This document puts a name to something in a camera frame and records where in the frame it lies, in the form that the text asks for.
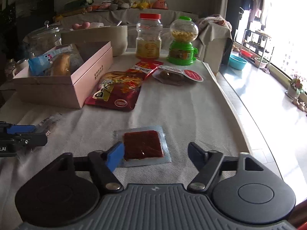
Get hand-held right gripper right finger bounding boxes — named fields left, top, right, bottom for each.
left=187, top=142, right=264, bottom=193

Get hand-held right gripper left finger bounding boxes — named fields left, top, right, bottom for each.
left=56, top=141, right=125, bottom=193

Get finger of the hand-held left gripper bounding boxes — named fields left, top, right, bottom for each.
left=0, top=121, right=37, bottom=135
left=0, top=132, right=48, bottom=149

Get clear candy packet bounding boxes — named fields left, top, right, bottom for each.
left=35, top=113, right=64, bottom=135

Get large red chips packet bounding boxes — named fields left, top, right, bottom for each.
left=85, top=71, right=142, bottom=112

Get blue snack packet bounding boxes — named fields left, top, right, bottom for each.
left=28, top=47, right=73, bottom=76

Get pink cardboard box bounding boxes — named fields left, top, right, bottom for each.
left=12, top=41, right=114, bottom=109

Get tan pastry packet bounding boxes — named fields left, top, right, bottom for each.
left=51, top=53, right=73, bottom=76

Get packet with red round label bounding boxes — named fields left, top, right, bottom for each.
left=152, top=65, right=204, bottom=86

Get small red snack packet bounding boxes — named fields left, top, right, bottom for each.
left=126, top=60, right=164, bottom=80

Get small glass jar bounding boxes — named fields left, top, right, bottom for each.
left=4, top=58, right=17, bottom=76

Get white mug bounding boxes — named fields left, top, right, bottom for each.
left=15, top=61, right=30, bottom=72

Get glass jar of peanuts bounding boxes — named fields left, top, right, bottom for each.
left=22, top=21, right=63, bottom=53

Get blue plastic basin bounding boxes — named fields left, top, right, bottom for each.
left=228, top=54, right=248, bottom=71

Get green gumball machine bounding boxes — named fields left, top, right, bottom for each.
left=167, top=16, right=200, bottom=65

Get beige tub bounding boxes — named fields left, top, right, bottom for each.
left=61, top=25, right=128, bottom=57

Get potted flower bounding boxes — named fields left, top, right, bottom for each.
left=285, top=78, right=305, bottom=100

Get pink eggs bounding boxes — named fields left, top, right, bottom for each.
left=72, top=22, right=91, bottom=30

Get plastic jar with red lid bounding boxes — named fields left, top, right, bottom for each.
left=136, top=13, right=164, bottom=59

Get yellow cushion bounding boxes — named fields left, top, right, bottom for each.
left=53, top=10, right=87, bottom=21

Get metal shoe rack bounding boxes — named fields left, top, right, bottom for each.
left=241, top=28, right=274, bottom=69

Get pink patterned cloth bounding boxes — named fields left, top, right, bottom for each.
left=198, top=14, right=232, bottom=30

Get grey covered sofa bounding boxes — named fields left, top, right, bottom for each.
left=23, top=8, right=233, bottom=76

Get green cushion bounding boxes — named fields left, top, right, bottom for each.
left=64, top=0, right=94, bottom=10

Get pink plush toy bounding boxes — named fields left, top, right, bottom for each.
left=91, top=2, right=112, bottom=11

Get grey plush toy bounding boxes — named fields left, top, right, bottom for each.
left=111, top=0, right=131, bottom=10

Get orange plush toy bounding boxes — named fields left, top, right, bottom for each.
left=152, top=0, right=169, bottom=10

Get yellow plush toy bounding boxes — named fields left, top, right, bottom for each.
left=131, top=1, right=149, bottom=9

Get hanging clothes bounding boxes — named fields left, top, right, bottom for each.
left=241, top=0, right=269, bottom=27

